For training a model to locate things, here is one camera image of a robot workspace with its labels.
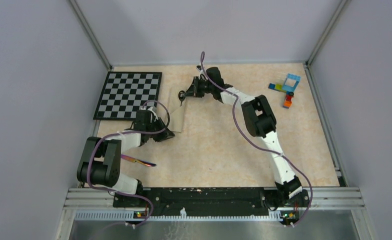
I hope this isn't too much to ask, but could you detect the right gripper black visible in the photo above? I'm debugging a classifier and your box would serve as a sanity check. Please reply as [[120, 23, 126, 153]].
[[183, 77, 213, 99]]

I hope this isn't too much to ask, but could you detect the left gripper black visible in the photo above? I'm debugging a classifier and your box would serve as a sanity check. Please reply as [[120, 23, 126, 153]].
[[146, 116, 174, 142]]

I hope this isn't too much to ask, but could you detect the black spoon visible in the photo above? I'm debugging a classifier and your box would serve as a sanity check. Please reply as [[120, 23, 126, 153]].
[[178, 90, 186, 106]]

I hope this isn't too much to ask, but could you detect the beige cloth napkin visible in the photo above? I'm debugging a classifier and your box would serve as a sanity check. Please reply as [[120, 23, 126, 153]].
[[167, 86, 187, 133]]

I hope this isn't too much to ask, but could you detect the iridescent rainbow knife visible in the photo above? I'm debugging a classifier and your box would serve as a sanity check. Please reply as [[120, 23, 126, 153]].
[[121, 154, 157, 167]]

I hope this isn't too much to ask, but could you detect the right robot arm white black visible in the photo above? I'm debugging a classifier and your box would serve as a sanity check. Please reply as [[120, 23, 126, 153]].
[[178, 66, 302, 206]]

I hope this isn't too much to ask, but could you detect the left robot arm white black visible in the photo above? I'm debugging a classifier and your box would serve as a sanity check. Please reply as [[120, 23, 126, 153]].
[[77, 107, 175, 207]]

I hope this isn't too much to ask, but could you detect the black white checkerboard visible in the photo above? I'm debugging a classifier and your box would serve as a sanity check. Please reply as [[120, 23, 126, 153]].
[[93, 71, 163, 121]]

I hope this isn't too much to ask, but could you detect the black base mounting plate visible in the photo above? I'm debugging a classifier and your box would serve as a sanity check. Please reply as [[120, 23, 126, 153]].
[[113, 187, 309, 217]]

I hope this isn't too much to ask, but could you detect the colourful toy brick structure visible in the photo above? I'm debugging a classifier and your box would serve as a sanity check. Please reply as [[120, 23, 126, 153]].
[[268, 73, 301, 109]]

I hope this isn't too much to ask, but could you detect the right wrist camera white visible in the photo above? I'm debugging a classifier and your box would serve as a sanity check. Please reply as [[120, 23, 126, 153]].
[[196, 65, 206, 78]]

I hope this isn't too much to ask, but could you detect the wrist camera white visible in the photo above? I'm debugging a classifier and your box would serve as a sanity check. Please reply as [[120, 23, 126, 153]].
[[196, 65, 206, 78], [140, 105, 157, 115]]

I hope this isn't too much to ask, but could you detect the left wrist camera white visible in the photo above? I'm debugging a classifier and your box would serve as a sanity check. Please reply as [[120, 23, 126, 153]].
[[140, 105, 157, 115]]

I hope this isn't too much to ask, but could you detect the white slotted cable duct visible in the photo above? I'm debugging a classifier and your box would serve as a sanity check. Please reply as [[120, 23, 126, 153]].
[[74, 210, 282, 222]]

